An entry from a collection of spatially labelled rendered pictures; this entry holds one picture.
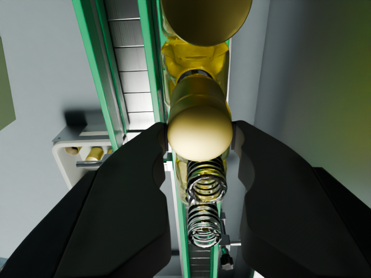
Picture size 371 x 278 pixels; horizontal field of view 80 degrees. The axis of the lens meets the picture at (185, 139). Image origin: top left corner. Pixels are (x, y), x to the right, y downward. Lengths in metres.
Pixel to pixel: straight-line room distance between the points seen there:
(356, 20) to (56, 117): 0.61
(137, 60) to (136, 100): 0.07
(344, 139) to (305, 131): 0.07
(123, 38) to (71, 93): 0.26
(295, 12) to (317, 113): 0.19
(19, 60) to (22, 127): 0.18
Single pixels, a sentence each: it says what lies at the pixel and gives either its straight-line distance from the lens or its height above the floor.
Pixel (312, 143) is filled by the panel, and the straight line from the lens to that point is 0.27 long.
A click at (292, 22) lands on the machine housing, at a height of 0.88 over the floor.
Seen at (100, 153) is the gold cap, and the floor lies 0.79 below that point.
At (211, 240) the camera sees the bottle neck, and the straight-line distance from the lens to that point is 0.22.
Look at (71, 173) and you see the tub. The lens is 0.65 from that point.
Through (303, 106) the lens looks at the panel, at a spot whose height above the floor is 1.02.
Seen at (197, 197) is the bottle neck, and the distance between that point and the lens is 0.17.
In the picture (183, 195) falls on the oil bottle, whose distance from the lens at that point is 0.24.
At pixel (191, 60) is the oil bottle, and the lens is 0.17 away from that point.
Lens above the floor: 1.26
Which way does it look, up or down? 57 degrees down
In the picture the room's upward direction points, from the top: 179 degrees counter-clockwise
